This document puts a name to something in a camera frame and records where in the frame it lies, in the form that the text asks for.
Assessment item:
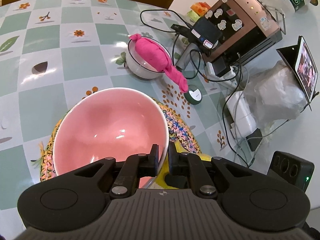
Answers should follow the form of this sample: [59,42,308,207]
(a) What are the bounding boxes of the yellow sponge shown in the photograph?
[150,139,213,190]

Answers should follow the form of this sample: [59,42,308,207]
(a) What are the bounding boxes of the pink ceramic bowl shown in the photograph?
[53,87,169,176]

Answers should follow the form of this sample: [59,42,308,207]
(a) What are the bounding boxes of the white bowl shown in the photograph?
[126,37,170,80]

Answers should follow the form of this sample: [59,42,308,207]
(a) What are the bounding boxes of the colourful woven placemat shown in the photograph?
[31,100,209,181]

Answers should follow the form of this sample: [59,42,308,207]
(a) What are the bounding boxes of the white power adapter box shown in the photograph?
[226,91,257,139]

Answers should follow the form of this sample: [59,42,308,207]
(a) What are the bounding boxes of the clear plastic bag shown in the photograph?
[244,60,307,129]

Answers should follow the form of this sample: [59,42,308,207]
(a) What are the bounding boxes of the white power strip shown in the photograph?
[204,60,236,83]

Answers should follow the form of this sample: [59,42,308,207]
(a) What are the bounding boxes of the pink cloth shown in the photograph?
[129,34,188,93]

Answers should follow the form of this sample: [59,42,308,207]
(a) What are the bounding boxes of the tablet on stand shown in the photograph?
[276,35,318,110]

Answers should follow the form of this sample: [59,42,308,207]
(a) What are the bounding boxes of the phone on stand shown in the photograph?
[171,17,223,70]

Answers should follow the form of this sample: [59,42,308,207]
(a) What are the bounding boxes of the patterned tablecloth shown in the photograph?
[0,0,253,238]

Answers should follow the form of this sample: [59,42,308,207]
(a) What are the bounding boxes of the brown cabinet with stickers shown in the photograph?
[202,0,283,65]

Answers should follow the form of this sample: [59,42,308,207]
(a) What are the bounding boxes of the black cable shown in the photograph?
[139,9,291,168]

